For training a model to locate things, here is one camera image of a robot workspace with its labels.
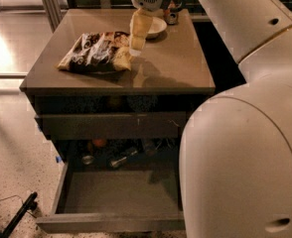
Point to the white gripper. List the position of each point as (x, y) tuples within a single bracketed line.
[(141, 22)]

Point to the brown chip bag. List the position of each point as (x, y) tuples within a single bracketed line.
[(101, 52)]

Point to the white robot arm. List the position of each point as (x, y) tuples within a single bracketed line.
[(235, 163)]

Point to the grey top drawer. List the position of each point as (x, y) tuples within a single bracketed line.
[(112, 125)]

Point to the orange fruit in drawer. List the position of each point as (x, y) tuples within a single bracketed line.
[(99, 143)]

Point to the open grey middle drawer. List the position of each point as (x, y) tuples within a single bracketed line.
[(141, 196)]

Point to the white bowl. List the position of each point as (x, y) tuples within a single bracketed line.
[(158, 26)]

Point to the orange soda can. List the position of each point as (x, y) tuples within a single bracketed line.
[(170, 16)]

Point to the silver metal utensil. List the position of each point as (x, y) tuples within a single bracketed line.
[(123, 158)]

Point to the small round metal cup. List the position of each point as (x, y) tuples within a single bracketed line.
[(87, 160)]

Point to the black stand leg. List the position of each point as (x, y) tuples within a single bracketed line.
[(30, 204)]

